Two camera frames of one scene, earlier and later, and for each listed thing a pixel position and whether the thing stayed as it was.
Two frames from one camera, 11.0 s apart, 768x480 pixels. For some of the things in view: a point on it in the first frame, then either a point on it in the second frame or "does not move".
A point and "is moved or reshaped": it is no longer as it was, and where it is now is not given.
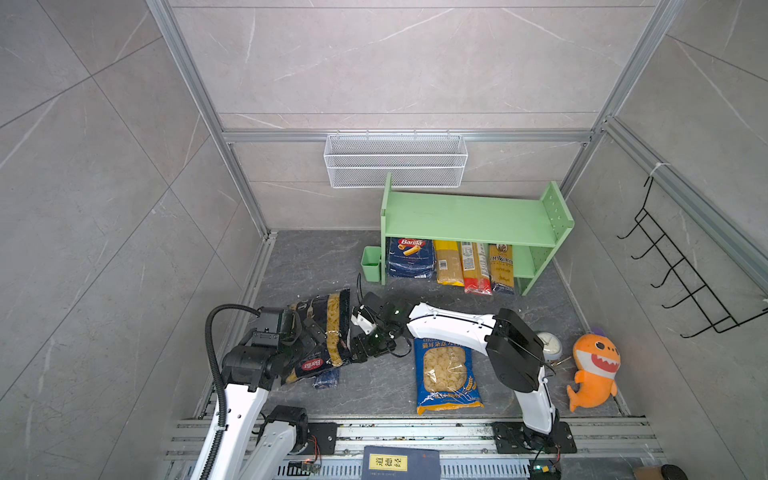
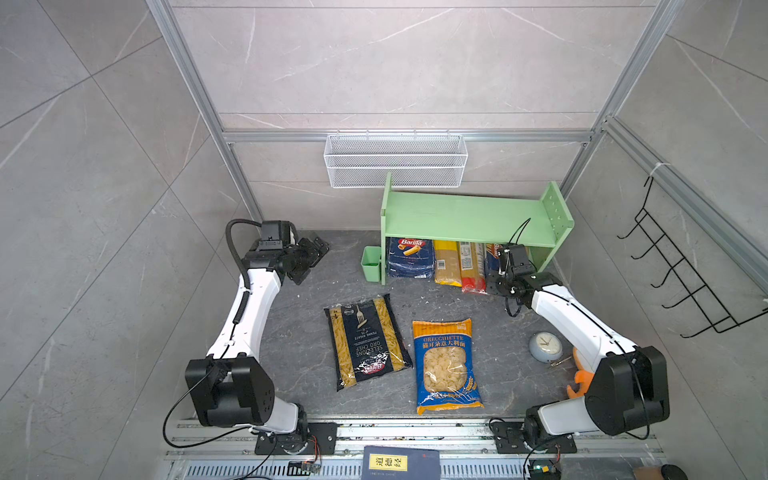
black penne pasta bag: [332, 312] is moved or reshaped
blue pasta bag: [410, 257] does not move
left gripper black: [308, 341] → [311, 254]
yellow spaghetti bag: [448, 263] does not move
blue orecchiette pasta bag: [445, 377] does not move
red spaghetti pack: [475, 260] does not move
